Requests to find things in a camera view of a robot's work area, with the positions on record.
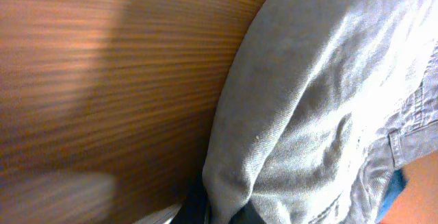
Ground grey shorts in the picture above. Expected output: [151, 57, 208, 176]
[203, 0, 437, 223]

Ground dark blue folded garment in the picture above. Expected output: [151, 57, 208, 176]
[376, 169, 408, 223]

